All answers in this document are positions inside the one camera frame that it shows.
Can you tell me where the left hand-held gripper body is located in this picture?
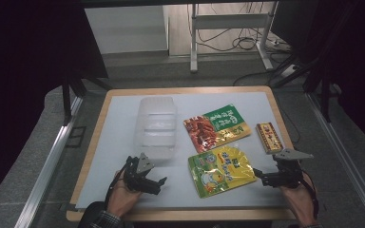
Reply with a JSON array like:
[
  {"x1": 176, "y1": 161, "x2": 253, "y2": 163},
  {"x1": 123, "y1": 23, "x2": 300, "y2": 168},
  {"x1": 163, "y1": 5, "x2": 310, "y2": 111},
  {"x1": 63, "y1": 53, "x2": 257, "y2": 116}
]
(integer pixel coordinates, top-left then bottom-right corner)
[{"x1": 122, "y1": 152, "x2": 162, "y2": 196}]

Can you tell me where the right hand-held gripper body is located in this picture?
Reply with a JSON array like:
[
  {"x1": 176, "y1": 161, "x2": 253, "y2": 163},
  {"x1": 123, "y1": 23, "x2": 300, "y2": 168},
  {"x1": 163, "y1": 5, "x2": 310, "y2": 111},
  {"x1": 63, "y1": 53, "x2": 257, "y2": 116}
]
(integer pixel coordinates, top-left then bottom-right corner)
[{"x1": 267, "y1": 148, "x2": 315, "y2": 190}]

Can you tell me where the yellow spouted pouch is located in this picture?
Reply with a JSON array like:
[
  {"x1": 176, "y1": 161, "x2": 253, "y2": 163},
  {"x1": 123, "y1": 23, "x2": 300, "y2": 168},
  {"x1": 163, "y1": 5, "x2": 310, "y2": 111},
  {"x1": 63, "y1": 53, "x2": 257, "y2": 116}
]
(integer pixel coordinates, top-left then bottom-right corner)
[{"x1": 187, "y1": 143, "x2": 259, "y2": 200}]

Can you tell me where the clear plastic container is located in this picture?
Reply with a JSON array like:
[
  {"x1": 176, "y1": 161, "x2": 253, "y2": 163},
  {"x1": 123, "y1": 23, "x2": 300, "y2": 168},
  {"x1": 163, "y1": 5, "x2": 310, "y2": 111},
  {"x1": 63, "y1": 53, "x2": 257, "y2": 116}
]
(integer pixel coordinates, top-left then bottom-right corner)
[{"x1": 133, "y1": 96, "x2": 179, "y2": 160}]

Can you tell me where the green and red sauce packet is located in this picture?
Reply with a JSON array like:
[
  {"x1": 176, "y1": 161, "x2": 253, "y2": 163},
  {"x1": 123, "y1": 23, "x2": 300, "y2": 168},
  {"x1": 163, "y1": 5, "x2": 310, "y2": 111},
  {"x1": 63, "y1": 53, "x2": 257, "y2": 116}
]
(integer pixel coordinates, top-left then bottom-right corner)
[{"x1": 182, "y1": 104, "x2": 253, "y2": 155}]

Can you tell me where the person's left hand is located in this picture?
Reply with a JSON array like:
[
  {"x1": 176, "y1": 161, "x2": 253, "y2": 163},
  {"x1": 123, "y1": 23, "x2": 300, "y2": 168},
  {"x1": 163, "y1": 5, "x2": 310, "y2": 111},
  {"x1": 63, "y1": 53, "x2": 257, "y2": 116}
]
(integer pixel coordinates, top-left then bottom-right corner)
[{"x1": 106, "y1": 170, "x2": 144, "y2": 220}]

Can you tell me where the person's right hand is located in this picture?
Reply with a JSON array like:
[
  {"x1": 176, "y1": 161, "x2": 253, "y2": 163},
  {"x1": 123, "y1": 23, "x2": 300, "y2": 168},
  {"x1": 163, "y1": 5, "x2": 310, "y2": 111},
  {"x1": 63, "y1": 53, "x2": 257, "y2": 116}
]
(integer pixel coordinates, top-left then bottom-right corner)
[{"x1": 279, "y1": 172, "x2": 318, "y2": 224}]

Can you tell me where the small gold and red box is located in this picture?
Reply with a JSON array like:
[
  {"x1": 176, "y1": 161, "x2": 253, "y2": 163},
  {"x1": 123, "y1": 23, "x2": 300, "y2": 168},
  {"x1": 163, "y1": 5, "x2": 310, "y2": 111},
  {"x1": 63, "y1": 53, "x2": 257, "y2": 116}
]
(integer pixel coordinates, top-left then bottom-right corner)
[{"x1": 255, "y1": 122, "x2": 284, "y2": 155}]

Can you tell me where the white table mat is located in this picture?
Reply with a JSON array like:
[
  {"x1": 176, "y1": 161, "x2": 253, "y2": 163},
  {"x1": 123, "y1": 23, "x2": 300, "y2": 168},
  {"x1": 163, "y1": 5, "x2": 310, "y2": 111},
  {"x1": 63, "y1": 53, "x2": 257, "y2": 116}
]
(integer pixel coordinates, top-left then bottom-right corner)
[{"x1": 75, "y1": 91, "x2": 291, "y2": 210}]

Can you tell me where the black padded object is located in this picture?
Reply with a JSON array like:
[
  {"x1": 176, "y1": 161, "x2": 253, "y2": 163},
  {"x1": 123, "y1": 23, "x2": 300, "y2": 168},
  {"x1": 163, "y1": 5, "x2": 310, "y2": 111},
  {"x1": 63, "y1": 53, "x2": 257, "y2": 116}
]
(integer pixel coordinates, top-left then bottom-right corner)
[{"x1": 76, "y1": 200, "x2": 107, "y2": 228}]

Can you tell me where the black metal stand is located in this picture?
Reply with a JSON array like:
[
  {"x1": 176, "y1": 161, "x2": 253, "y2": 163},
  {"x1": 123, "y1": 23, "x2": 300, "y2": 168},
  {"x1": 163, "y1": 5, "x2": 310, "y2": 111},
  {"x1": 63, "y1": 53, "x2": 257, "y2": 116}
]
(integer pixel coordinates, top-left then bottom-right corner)
[
  {"x1": 270, "y1": 47, "x2": 341, "y2": 124},
  {"x1": 60, "y1": 70, "x2": 113, "y2": 127}
]

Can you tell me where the white power strip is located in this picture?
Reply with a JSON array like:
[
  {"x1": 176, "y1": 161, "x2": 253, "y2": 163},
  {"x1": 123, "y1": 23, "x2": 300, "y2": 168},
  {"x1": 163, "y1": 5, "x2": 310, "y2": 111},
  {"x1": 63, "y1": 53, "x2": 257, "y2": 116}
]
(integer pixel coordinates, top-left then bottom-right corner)
[{"x1": 279, "y1": 64, "x2": 300, "y2": 79}]

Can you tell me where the dark curtain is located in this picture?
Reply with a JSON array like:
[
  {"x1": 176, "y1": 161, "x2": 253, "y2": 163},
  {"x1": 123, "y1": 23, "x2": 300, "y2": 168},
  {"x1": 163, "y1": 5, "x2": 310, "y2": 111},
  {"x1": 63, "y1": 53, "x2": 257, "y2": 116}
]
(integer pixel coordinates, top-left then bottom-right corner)
[
  {"x1": 0, "y1": 0, "x2": 108, "y2": 213},
  {"x1": 270, "y1": 0, "x2": 365, "y2": 156}
]

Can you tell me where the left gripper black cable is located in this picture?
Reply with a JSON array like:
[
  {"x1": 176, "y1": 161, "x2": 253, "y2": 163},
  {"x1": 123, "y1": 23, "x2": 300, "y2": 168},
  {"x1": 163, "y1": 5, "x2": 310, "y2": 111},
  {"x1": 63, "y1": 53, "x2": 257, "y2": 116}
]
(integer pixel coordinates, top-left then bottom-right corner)
[{"x1": 104, "y1": 169, "x2": 127, "y2": 211}]

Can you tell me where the thin black cable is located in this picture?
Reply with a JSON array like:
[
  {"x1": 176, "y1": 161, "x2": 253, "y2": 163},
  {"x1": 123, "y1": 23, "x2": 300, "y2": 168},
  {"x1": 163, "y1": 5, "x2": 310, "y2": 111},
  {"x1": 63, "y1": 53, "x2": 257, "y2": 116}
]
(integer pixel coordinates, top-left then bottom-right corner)
[{"x1": 275, "y1": 94, "x2": 301, "y2": 145}]

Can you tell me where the aluminium rail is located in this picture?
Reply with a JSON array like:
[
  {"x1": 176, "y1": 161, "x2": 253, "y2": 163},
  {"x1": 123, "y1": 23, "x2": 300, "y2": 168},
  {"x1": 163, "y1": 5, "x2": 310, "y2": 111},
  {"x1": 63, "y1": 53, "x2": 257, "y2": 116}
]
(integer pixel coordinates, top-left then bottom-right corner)
[
  {"x1": 13, "y1": 95, "x2": 84, "y2": 228},
  {"x1": 306, "y1": 90, "x2": 365, "y2": 228}
]

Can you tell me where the tangle of black floor cables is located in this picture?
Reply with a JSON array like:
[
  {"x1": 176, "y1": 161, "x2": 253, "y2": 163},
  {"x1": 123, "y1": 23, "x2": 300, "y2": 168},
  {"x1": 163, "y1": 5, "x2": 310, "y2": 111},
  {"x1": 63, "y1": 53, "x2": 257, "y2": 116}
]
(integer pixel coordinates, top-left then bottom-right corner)
[{"x1": 186, "y1": 2, "x2": 294, "y2": 54}]

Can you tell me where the white metal desk frame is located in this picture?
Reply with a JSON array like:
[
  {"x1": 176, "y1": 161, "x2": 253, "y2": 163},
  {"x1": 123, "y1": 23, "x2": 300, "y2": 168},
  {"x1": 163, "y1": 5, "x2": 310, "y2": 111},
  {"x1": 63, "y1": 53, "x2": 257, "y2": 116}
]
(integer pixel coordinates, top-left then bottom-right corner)
[{"x1": 188, "y1": 2, "x2": 279, "y2": 74}]

